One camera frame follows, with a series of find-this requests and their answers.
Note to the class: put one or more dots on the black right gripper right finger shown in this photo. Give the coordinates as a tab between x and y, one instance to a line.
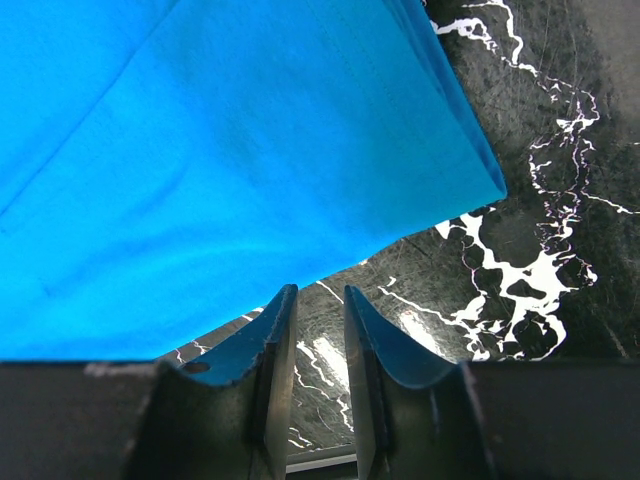
419	416

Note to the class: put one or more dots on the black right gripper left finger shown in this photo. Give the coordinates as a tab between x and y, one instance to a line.
223	415

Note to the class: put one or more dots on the blue t shirt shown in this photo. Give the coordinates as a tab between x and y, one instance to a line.
167	165

